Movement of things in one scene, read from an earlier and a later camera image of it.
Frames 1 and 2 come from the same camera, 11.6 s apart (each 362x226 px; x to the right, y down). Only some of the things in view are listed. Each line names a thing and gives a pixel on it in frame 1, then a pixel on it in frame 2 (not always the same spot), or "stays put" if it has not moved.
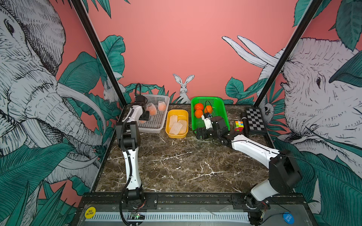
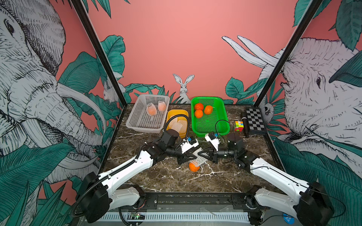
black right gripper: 204,131 -> 210,154
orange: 199,106 stays put
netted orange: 198,113 stays put
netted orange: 208,109 stays put
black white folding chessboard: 255,120 stays put
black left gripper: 147,117 -> 186,155
